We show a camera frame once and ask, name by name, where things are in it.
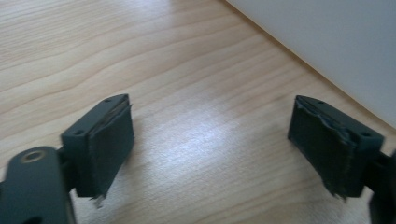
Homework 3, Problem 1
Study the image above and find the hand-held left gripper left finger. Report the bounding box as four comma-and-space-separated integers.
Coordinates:
60, 93, 135, 209

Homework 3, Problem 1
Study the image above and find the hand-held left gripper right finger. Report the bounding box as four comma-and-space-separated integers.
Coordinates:
287, 94, 386, 200

